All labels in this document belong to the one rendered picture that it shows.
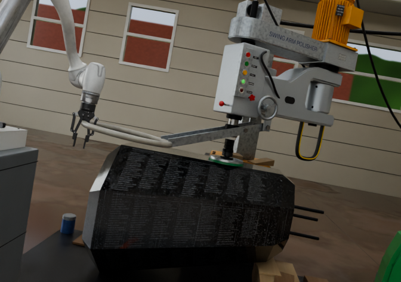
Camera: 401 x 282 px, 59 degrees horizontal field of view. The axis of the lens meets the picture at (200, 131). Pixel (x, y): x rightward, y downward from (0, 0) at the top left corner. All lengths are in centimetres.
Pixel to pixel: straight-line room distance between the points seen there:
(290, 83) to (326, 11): 59
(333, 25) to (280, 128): 596
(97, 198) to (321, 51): 166
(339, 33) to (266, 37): 62
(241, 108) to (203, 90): 626
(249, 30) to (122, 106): 671
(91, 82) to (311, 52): 138
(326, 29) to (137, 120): 647
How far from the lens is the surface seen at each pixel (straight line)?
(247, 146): 298
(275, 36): 226
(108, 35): 894
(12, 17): 194
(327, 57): 253
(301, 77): 240
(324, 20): 267
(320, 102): 256
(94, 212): 211
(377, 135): 906
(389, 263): 298
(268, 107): 215
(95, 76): 190
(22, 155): 172
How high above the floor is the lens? 110
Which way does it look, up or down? 3 degrees down
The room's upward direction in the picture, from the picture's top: 10 degrees clockwise
